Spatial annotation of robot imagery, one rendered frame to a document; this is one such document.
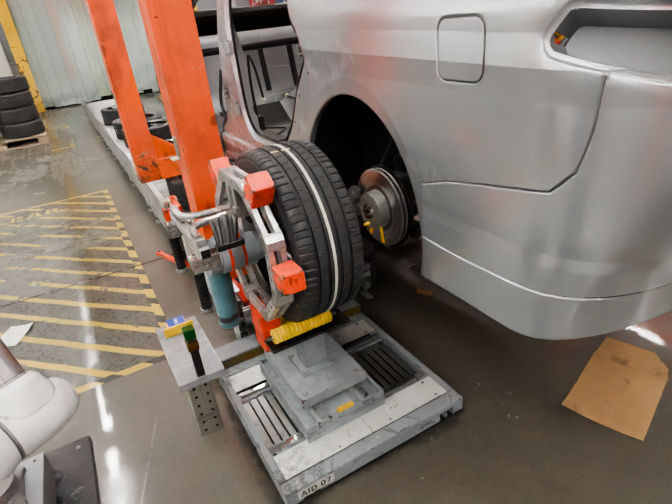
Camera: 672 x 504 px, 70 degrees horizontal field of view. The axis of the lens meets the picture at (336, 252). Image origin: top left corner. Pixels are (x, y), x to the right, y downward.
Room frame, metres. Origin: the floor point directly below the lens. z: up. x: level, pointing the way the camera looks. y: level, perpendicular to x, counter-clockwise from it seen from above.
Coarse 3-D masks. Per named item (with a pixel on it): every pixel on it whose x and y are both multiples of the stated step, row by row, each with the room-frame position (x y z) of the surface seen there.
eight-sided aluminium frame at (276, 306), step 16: (224, 176) 1.62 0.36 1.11; (240, 176) 1.60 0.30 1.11; (224, 192) 1.73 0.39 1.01; (240, 192) 1.48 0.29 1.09; (256, 208) 1.42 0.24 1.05; (256, 224) 1.39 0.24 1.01; (272, 224) 1.39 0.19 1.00; (272, 240) 1.35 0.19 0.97; (272, 256) 1.34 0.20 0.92; (240, 272) 1.71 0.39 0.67; (256, 288) 1.67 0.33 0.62; (272, 288) 1.36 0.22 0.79; (256, 304) 1.56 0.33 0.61; (272, 304) 1.39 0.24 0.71; (288, 304) 1.39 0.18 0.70
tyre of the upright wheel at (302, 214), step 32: (256, 160) 1.57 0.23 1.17; (288, 160) 1.56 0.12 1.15; (320, 160) 1.57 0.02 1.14; (288, 192) 1.43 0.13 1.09; (320, 192) 1.46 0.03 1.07; (288, 224) 1.38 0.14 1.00; (320, 224) 1.40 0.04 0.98; (352, 224) 1.43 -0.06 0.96; (320, 256) 1.36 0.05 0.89; (352, 256) 1.41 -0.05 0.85; (320, 288) 1.36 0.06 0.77; (352, 288) 1.43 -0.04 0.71
